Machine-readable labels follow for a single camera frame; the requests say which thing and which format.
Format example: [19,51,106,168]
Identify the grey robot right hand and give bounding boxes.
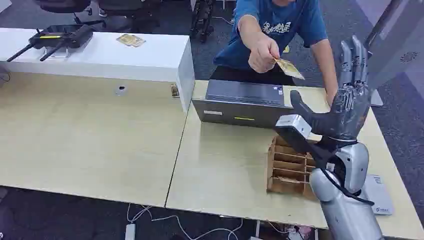
[290,35,374,147]

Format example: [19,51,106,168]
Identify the person's right hand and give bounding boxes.
[247,33,281,74]

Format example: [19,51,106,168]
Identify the golden printed card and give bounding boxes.
[116,33,137,46]
[274,57,306,81]
[131,35,147,48]

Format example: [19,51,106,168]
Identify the person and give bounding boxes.
[210,0,339,107]

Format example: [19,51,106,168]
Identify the grey laptop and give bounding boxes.
[192,79,296,130]

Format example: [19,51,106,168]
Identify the black chair base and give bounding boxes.
[189,0,216,43]

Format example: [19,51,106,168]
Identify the wooden slotted card box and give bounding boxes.
[266,135,320,202]

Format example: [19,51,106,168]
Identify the grey flat pad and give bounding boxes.
[359,174,395,217]

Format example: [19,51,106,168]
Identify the white panel stand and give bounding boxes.
[364,0,424,108]

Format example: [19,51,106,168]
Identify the chrome pole stand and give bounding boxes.
[364,0,398,50]

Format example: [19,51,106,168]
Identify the black office chair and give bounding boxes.
[33,0,107,28]
[96,0,164,33]

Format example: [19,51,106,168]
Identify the white raised desk shelf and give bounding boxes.
[0,28,196,114]

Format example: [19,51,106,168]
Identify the black router with antennas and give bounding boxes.
[6,24,95,63]

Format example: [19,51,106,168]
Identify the clear router stand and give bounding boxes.
[43,46,70,59]

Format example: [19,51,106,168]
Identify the white power strip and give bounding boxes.
[124,223,137,240]

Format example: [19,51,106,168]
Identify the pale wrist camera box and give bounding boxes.
[274,114,314,147]

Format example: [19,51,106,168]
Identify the white floor cable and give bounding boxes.
[126,203,244,240]

